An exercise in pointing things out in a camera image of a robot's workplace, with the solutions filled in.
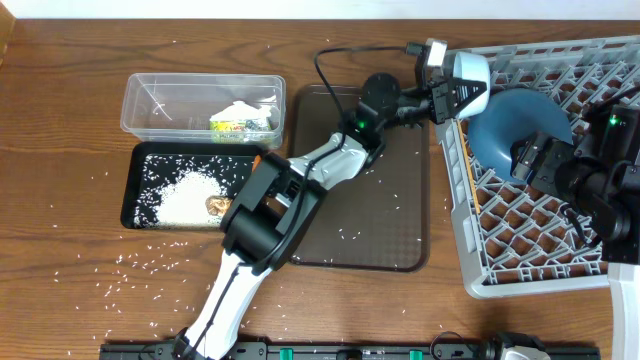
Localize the black rectangular tray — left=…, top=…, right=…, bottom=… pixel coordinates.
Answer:
left=120, top=142, right=263, bottom=230

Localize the left black cable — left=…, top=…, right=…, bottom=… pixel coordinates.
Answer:
left=313, top=45, right=426, bottom=131

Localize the white rice pile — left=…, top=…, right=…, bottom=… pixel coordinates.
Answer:
left=132, top=154, right=255, bottom=230

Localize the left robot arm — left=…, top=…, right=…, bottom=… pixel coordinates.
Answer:
left=172, top=73, right=489, bottom=359

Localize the wooden chopstick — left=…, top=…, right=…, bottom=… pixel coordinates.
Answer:
left=455, top=119, right=481, bottom=215

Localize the brown food scrap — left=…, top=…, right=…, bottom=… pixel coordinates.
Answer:
left=205, top=195, right=232, bottom=217

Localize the yellow green snack wrapper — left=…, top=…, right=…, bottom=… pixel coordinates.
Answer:
left=209, top=119, right=273, bottom=144

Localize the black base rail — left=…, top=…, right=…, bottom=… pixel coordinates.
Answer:
left=98, top=341, right=601, bottom=360

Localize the grey dishwasher rack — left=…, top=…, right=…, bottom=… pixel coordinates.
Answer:
left=435, top=35, right=639, bottom=299

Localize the blue plate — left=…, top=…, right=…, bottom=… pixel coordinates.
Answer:
left=467, top=88, right=572, bottom=181

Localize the clear plastic bin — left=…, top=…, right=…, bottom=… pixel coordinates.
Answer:
left=120, top=73, right=286, bottom=149

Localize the brown serving tray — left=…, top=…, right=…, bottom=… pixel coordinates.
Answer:
left=287, top=83, right=431, bottom=274

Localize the white napkin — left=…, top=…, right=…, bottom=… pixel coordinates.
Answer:
left=209, top=101, right=272, bottom=122

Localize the orange carrot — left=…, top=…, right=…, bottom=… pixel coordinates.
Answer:
left=252, top=155, right=262, bottom=172

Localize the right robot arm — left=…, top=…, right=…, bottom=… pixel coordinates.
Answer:
left=511, top=86, right=639, bottom=359

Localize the light blue rice bowl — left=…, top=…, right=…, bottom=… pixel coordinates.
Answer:
left=452, top=52, right=490, bottom=119

